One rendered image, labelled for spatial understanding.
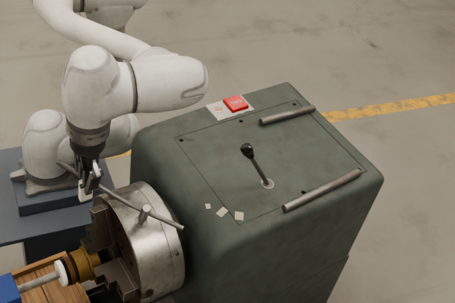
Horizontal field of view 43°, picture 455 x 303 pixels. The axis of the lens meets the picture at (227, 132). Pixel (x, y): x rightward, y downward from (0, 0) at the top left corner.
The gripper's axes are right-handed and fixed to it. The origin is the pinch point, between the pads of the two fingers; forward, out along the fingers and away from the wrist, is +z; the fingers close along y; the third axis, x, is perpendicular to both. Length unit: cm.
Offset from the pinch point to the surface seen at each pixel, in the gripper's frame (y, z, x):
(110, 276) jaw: 12.3, 23.3, 2.3
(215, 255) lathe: 24.1, 9.6, 23.7
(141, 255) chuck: 14.6, 13.5, 8.7
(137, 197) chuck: 0.2, 10.8, 14.3
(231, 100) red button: -21, 10, 56
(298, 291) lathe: 30, 52, 62
